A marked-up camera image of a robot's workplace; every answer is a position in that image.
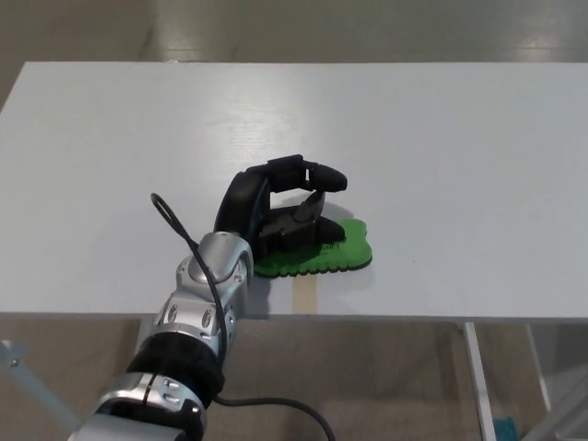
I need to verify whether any grey slanted frame bar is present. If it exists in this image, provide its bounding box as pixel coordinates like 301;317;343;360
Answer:
523;388;588;441

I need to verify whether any long beige masking tape strip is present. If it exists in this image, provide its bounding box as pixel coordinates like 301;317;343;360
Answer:
291;277;320;317

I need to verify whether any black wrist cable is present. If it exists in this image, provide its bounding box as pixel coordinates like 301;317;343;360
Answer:
150;192;337;441

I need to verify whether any green whiteboard eraser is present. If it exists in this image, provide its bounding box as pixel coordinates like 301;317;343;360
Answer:
252;218;375;279

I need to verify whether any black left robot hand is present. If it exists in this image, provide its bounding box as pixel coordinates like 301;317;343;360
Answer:
212;154;349;258

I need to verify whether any grey metal frame bar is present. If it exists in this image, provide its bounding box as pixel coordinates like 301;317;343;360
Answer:
0;338;83;434

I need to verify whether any teal textured object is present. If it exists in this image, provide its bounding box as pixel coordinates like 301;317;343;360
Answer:
492;414;519;441

